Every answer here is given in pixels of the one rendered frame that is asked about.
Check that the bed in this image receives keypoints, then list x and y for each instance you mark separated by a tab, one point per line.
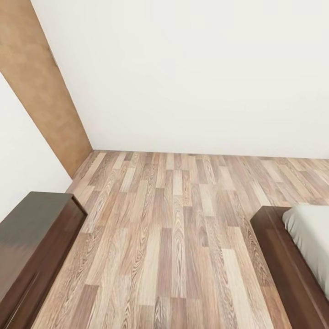
295	244

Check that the bench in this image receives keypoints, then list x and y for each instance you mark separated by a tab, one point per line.
35	239

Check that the sliding door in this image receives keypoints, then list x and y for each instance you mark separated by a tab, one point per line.
29	67

